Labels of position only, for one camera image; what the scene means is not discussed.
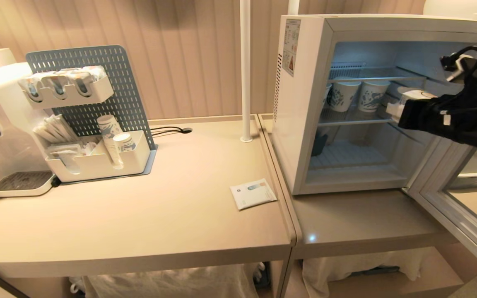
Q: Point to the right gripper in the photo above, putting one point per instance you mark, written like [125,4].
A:
[422,116]

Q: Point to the white paper cup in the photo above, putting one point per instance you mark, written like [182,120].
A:
[415,94]

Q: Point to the blue object in fridge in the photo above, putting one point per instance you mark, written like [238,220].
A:
[319,145]

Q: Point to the white mini fridge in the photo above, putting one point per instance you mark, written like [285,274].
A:
[304,103]

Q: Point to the mini fridge glass door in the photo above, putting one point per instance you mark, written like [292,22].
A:
[462,198]

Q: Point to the short printed paper cup stack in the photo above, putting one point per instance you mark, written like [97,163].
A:
[124,142]

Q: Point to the white pole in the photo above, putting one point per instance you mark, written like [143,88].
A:
[293,6]
[245,70]

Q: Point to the white cloth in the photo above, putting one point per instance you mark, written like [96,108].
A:
[354,265]
[172,283]

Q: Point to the white paper packet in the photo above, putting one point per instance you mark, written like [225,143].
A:
[253,194]

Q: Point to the beige lower shelf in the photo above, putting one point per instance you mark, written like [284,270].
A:
[429,277]

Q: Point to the white organizer bin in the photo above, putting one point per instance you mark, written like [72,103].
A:
[131,159]

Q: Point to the blue pegboard stand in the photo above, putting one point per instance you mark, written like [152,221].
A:
[126,91]

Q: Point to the stack of printed paper cups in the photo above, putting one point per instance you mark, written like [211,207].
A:
[109,132]

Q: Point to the white capsule tray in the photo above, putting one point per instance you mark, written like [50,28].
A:
[93,93]

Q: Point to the bundle of white stirrer packets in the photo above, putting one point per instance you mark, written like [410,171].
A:
[56,128]

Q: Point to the coffee machine drip tray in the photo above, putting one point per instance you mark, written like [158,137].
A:
[21,184]

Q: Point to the white coffee machine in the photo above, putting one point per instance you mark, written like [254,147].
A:
[6,124]

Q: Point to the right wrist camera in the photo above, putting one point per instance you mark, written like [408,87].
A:
[460,64]

